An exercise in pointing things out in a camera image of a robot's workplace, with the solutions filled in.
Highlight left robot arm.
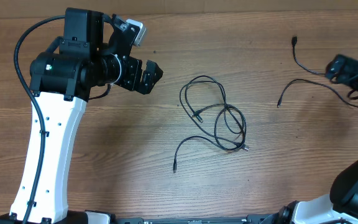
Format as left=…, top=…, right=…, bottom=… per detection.
left=0, top=8, right=163, bottom=223

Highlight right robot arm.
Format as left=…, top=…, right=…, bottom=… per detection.
left=260, top=54, right=358, bottom=223

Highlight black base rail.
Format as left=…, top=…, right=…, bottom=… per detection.
left=112, top=213, right=277, bottom=224

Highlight black usb cable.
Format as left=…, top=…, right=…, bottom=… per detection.
left=276, top=35, right=358, bottom=109
left=172, top=75, right=250, bottom=174

